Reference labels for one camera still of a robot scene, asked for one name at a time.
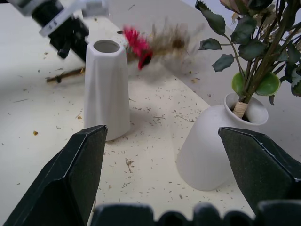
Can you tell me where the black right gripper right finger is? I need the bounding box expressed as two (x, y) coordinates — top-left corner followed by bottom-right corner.
(218, 126), (301, 214)

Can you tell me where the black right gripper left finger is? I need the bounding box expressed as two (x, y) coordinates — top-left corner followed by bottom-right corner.
(2, 125), (108, 226)

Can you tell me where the red dried flower bouquet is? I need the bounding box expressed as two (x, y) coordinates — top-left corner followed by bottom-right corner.
(46, 16), (206, 83)

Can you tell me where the green leafy flower bouquet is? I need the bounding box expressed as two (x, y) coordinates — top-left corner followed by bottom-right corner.
(195, 0), (301, 121)

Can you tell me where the round-shouldered white vase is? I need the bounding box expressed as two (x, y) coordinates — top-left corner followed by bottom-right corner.
(176, 92), (269, 192)

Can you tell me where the tall faceted white vase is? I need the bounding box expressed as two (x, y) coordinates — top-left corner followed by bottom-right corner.
(83, 39), (131, 141)

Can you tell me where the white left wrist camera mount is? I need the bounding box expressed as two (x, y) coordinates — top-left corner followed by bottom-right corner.
(39, 0), (109, 38)

